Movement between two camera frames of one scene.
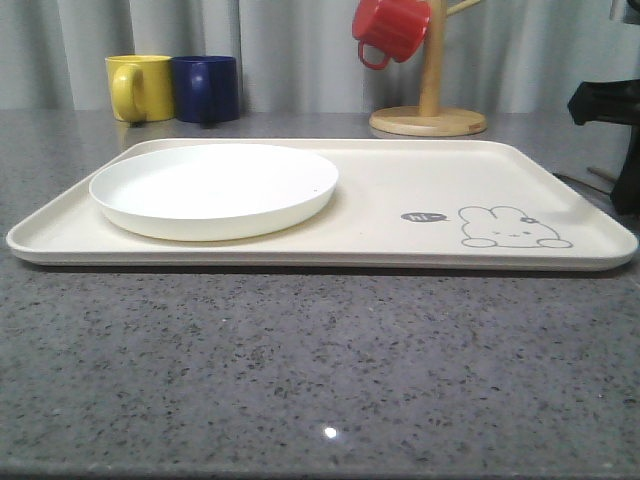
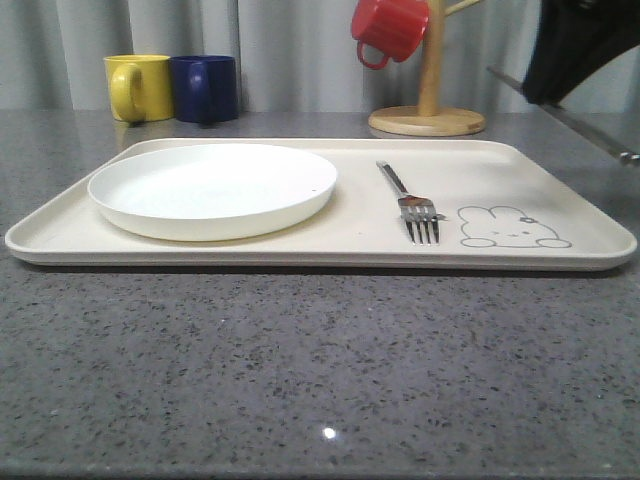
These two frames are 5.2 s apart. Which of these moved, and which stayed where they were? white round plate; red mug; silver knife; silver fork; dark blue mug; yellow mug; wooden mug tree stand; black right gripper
Moved: black right gripper; silver knife; silver fork
Stayed: wooden mug tree stand; white round plate; dark blue mug; red mug; yellow mug
